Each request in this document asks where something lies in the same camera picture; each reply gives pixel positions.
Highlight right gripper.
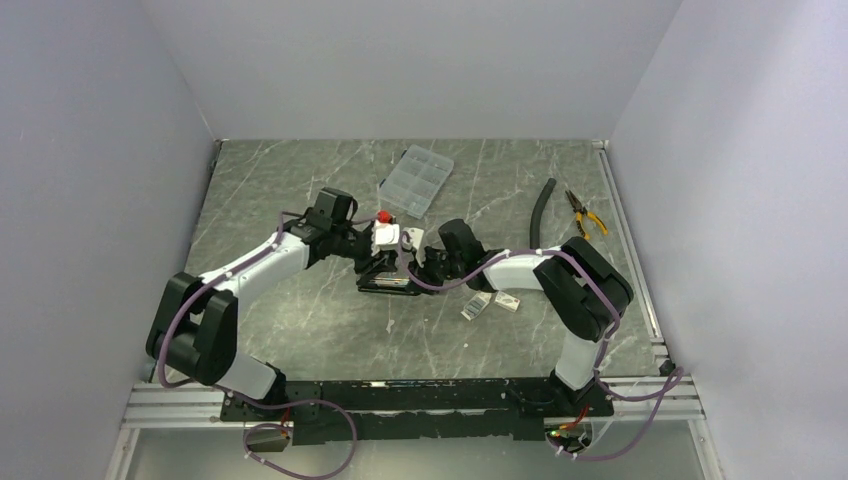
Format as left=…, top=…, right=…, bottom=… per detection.
left=406, top=244, right=465, bottom=295

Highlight aluminium extrusion rail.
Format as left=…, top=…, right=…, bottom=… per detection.
left=120, top=382, right=706, bottom=430

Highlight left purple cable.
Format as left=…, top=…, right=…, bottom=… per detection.
left=157, top=210, right=359, bottom=480

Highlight white staple box sleeve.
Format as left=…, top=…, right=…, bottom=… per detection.
left=494, top=291, right=520, bottom=312

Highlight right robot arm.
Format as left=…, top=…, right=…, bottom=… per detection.
left=408, top=219, right=634, bottom=415

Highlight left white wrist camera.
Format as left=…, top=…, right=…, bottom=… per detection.
left=371, top=210, right=401, bottom=256

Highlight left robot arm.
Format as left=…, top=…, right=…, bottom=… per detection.
left=145, top=187, right=379, bottom=420

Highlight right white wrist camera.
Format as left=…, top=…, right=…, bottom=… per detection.
left=400, top=227, right=424, bottom=252

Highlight black rubber hose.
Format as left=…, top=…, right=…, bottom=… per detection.
left=528, top=177, right=558, bottom=250

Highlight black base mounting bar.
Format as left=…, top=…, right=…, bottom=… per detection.
left=220, top=376, right=614, bottom=446

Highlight clear plastic organizer box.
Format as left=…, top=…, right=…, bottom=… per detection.
left=378, top=145, right=454, bottom=219

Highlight staple tray with staples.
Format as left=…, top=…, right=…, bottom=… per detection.
left=460, top=292, right=492, bottom=321

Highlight yellow handled pliers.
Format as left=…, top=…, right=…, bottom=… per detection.
left=566, top=190, right=609, bottom=241

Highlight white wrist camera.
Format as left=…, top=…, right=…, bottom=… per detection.
left=400, top=227, right=424, bottom=252
left=371, top=210, right=401, bottom=256

